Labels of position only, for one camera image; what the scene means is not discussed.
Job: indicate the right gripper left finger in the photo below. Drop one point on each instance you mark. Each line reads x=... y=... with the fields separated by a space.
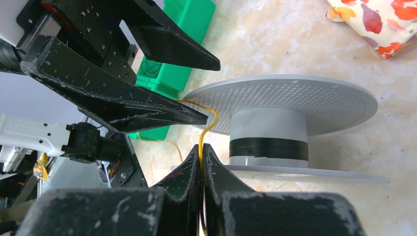
x=169 y=208

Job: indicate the floral orange cloth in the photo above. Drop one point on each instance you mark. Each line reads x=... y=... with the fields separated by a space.
x=388 y=26

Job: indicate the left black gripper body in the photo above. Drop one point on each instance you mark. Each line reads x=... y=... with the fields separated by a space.
x=88 y=27

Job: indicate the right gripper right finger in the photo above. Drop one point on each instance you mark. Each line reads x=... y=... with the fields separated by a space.
x=235 y=209

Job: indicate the grey plastic cable spool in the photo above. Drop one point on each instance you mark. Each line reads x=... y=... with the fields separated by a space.
x=269 y=119

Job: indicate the green plastic compartment bin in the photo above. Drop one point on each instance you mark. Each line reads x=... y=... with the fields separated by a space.
x=193 y=17

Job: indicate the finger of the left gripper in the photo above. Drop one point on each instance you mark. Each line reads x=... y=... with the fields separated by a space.
x=115 y=104
x=161 y=39

